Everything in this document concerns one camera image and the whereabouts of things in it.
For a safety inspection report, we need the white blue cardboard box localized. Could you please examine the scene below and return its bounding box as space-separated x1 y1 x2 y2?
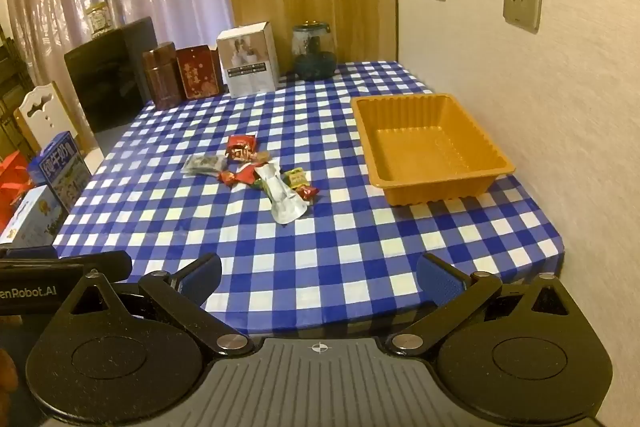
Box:
0 184 68 248

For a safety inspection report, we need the red tin box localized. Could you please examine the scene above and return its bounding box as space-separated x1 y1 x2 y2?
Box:
176 45 225 100

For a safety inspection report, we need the orange plastic tray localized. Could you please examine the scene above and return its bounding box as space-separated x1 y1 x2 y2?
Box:
350 93 516 206

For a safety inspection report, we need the glass jar with dark contents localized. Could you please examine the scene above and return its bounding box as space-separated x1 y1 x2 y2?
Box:
291 21 338 82

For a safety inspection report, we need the grey snack bar packet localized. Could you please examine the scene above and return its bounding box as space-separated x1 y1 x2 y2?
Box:
181 153 227 178

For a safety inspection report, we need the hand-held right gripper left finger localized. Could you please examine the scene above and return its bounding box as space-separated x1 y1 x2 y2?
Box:
65 253 253 358

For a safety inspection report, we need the white pouch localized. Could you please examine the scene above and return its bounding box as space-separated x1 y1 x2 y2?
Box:
255 159 309 225

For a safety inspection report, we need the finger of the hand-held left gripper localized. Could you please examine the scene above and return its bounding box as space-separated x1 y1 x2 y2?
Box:
55 251 133 281
0 246 58 260

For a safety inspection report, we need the brown tin canister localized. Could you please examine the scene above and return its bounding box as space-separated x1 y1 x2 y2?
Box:
142 42 184 110

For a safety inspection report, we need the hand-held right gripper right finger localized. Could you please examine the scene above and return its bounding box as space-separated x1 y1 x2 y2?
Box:
385 252 576 358

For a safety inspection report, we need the black appliance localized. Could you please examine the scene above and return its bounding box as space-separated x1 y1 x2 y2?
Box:
64 17 158 134

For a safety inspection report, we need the large beige wall socket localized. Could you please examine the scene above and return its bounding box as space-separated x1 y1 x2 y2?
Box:
502 0 543 32

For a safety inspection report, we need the dark wooden furniture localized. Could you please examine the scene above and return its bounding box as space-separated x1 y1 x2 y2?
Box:
0 27 36 162

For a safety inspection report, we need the blue white checkered tablecloth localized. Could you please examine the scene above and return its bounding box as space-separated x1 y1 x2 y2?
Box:
52 61 566 340

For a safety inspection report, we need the small clear jar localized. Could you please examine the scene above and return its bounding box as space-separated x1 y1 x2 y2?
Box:
85 2 113 38

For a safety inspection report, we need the white chair back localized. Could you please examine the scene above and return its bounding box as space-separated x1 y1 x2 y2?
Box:
14 81 83 158

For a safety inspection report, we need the red patterned snack packet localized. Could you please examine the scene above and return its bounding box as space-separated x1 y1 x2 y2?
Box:
226 134 258 162

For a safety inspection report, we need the blue milk carton box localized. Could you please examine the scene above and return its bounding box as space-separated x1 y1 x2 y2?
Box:
28 132 92 214

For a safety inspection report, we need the red bag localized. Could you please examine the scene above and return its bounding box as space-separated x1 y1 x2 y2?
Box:
0 152 33 233

